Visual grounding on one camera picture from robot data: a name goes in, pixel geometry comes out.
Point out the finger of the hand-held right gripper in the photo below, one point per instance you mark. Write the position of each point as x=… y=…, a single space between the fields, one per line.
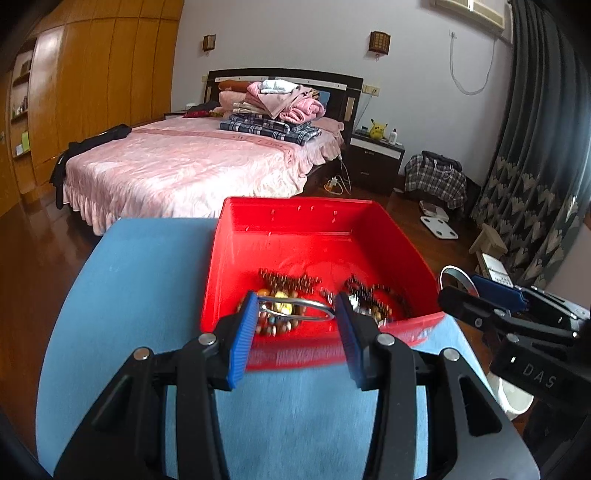
x=501 y=290
x=471 y=304

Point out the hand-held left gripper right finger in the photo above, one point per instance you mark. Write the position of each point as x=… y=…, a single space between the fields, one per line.
x=348 y=341

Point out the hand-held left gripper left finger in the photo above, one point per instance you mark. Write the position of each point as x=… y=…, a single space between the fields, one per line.
x=242 y=337

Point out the wide silver bangle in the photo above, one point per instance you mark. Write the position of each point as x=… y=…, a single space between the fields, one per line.
x=461 y=273

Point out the thin silver bangle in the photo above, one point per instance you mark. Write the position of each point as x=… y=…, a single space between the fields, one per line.
x=295 y=301

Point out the red plastic bin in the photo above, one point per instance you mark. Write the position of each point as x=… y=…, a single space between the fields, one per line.
x=300 y=230

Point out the white printed box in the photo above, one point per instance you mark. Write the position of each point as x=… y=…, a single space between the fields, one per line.
x=496 y=267

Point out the wooden stool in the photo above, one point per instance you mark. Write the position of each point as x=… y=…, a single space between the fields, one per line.
x=489 y=237

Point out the white bathroom scale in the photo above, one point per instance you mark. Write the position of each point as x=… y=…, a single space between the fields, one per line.
x=438 y=227

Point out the white flat box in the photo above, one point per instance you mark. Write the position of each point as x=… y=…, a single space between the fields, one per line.
x=433 y=210

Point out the plaid bag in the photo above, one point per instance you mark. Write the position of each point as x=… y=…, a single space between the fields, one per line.
x=434 y=182

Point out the dark patterned curtain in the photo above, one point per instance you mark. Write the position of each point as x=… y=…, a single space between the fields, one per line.
x=535 y=138

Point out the dark nightstand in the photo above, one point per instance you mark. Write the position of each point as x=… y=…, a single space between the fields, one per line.
x=369 y=166

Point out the bed with pink bedspread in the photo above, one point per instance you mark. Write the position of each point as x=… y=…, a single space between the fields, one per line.
x=184 y=170

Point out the white bottle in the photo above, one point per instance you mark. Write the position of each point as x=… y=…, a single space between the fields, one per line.
x=393 y=136

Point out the yellow plush toy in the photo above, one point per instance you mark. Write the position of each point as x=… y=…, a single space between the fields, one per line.
x=377 y=129

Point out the plaid folded blanket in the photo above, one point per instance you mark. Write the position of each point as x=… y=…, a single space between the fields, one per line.
x=258 y=127

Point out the dark red garment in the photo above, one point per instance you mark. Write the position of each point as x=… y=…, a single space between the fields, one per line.
x=201 y=110

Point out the pile of pink folded clothes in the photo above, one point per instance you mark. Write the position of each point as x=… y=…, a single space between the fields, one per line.
x=300 y=108

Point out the black garment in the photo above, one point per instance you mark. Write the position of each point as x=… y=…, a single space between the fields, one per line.
x=92 y=143

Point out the blue pillow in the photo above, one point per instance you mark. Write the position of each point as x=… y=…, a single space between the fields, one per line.
x=324 y=97

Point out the white folded garment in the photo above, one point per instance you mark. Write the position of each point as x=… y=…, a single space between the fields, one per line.
x=277 y=86

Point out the white air conditioner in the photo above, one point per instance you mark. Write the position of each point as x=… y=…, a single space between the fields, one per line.
x=471 y=11

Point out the wooden wardrobe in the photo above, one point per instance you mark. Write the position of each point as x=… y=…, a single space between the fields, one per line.
x=92 y=69

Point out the wall socket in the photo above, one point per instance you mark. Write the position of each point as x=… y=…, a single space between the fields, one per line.
x=371 y=89

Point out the large wooden wall lamp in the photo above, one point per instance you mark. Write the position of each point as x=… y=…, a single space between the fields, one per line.
x=379 y=42

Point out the small wooden wall lamp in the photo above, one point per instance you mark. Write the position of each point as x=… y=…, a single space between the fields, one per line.
x=209 y=43

